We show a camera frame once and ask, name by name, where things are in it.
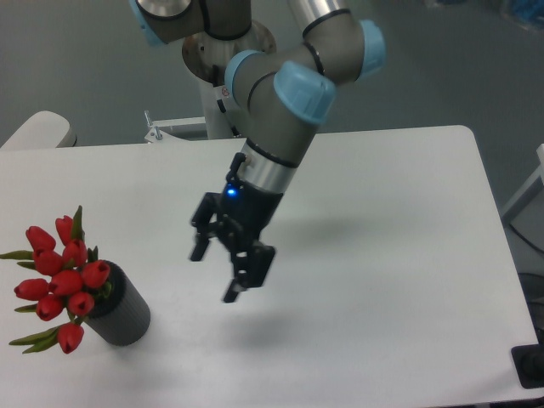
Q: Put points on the blue object top right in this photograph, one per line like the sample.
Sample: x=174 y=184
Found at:
x=525 y=13

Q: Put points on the dark grey ribbed vase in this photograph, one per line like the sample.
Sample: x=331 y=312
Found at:
x=124 y=317

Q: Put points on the white furniture frame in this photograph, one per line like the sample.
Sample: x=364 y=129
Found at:
x=525 y=194

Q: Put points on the white chair seat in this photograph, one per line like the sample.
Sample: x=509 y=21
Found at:
x=43 y=130

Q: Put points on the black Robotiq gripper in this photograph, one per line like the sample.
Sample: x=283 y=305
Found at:
x=237 y=216

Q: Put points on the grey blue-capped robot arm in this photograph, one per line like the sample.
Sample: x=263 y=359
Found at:
x=285 y=96

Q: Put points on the red tulip bouquet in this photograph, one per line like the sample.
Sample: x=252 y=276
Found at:
x=72 y=279

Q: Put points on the white metal base frame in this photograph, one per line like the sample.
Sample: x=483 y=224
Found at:
x=188 y=129

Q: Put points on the black box at table edge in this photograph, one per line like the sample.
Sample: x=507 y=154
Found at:
x=528 y=361

